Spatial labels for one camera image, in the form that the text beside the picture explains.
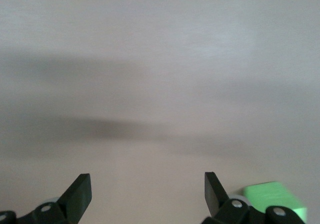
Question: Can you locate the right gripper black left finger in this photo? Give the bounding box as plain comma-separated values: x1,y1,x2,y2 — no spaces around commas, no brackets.
0,173,93,224

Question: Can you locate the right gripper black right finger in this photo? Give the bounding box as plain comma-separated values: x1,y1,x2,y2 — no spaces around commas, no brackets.
201,171,307,224

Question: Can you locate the green foam cube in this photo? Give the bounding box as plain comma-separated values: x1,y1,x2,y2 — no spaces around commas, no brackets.
234,181,308,224

